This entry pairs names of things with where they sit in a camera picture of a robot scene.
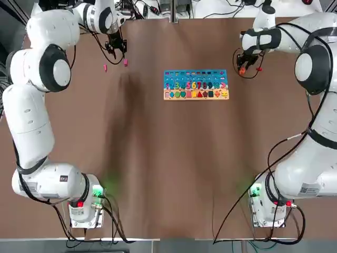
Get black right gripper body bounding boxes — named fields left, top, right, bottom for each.
left=238, top=50, right=260, bottom=60

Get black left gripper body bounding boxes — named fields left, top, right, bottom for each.
left=106, top=25, right=124, bottom=45

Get colourful toy puzzle board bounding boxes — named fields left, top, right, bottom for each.
left=163, top=70, right=231, bottom=101

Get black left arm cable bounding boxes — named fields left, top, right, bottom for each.
left=78, top=22, right=126, bottom=66

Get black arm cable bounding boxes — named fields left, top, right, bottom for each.
left=78, top=22, right=126, bottom=66
left=212, top=22, right=333, bottom=245

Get aluminium frame post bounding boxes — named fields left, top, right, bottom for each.
left=170, top=0, right=180, bottom=23

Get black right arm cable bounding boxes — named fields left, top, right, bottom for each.
left=212, top=22, right=333, bottom=245

